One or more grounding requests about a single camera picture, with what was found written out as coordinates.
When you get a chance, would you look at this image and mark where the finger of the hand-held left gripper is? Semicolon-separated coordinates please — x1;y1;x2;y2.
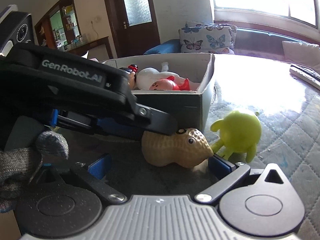
96;104;178;142

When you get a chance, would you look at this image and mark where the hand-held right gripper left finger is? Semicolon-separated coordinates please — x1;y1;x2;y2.
31;153;127;205

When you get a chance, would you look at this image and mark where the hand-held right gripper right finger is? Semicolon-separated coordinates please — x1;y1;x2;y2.
195;155;292;205

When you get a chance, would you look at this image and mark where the grey cardboard box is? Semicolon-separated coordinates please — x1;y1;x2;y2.
100;53;216;135

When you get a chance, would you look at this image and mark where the tan peanut toy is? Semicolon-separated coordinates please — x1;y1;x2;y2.
141;127;214;168

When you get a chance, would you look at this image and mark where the red pig toy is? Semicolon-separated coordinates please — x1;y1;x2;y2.
149;76;190;91

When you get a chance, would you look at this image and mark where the green monster toy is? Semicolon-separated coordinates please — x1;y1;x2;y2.
210;110;262;162

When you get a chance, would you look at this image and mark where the white plush rabbit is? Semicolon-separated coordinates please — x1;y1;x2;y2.
136;62;187;90

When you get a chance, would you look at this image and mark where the black-haired doll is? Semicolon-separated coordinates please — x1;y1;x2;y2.
119;64;139;89

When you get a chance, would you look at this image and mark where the grey quilted desktop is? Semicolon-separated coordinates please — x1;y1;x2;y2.
50;54;320;240

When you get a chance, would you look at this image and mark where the person's left hand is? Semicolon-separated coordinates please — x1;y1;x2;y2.
0;131;70;213

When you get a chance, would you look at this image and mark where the wooden display cabinet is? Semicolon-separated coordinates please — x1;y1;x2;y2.
34;0;113;56

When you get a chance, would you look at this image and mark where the brown wooden door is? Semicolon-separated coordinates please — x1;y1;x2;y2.
101;0;160;58

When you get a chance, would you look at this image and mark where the butterfly print pillow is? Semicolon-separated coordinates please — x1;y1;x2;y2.
185;21;238;48
179;25;235;54

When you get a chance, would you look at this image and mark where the white remote control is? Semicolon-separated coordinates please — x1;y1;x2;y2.
289;69;320;90

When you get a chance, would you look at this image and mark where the blue sofa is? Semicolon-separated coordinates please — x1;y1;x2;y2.
144;26;320;55

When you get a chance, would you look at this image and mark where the white pillow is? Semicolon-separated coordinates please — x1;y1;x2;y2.
282;41;320;64

